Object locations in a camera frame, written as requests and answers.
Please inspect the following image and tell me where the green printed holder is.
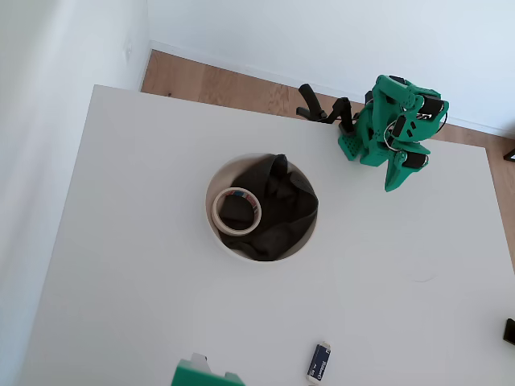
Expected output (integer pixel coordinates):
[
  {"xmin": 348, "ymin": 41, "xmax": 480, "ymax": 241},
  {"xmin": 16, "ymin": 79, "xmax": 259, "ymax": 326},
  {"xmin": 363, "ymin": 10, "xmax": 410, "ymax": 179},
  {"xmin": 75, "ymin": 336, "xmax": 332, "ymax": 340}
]
[{"xmin": 171, "ymin": 352, "xmax": 247, "ymax": 386}]

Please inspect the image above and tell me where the black clamp with long handle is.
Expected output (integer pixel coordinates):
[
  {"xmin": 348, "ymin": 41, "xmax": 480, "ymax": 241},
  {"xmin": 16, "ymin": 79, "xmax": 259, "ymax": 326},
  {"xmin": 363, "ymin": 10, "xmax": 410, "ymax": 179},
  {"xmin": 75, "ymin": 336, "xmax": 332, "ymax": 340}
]
[{"xmin": 295, "ymin": 83, "xmax": 329, "ymax": 124}]

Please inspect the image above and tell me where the black crumpled cloth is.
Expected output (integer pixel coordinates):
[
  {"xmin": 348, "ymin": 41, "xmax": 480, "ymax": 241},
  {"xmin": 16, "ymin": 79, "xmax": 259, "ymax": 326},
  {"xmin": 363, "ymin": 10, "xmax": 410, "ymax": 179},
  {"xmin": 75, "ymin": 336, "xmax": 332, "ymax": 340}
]
[{"xmin": 216, "ymin": 154, "xmax": 320, "ymax": 262}]

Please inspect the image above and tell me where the white round bowl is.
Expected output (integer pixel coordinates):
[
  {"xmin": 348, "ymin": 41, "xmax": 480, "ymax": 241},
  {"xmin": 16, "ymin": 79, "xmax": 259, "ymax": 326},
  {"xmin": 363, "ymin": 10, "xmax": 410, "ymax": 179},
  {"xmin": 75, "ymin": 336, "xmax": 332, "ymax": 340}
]
[{"xmin": 204, "ymin": 151, "xmax": 323, "ymax": 264}]

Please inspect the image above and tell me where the cream masking tape roll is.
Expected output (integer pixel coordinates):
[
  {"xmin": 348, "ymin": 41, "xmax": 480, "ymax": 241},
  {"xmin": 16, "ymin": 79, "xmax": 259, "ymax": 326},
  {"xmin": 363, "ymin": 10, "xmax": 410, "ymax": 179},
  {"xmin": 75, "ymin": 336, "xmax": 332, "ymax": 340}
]
[{"xmin": 211, "ymin": 186, "xmax": 263, "ymax": 237}]

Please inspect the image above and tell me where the blue and white eraser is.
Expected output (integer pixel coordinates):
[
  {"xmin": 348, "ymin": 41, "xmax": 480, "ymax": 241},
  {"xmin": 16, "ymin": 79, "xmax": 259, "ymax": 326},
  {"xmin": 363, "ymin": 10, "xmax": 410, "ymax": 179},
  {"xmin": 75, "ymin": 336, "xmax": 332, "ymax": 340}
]
[{"xmin": 304, "ymin": 341, "xmax": 333, "ymax": 384}]

